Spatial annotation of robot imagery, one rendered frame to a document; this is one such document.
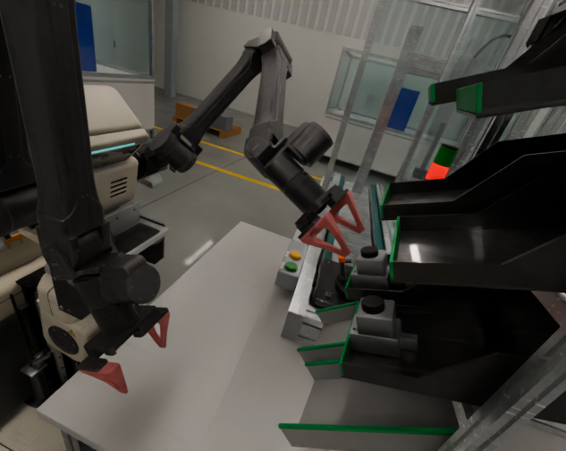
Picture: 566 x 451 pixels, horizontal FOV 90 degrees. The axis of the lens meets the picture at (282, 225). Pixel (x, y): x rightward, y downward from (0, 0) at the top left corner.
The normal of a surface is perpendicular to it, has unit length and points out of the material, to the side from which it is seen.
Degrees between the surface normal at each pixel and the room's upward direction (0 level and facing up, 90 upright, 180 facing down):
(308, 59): 90
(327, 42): 90
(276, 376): 0
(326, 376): 90
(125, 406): 0
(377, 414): 45
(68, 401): 0
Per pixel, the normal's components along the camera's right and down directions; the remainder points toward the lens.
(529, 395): -0.24, 0.43
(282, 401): 0.22, -0.85
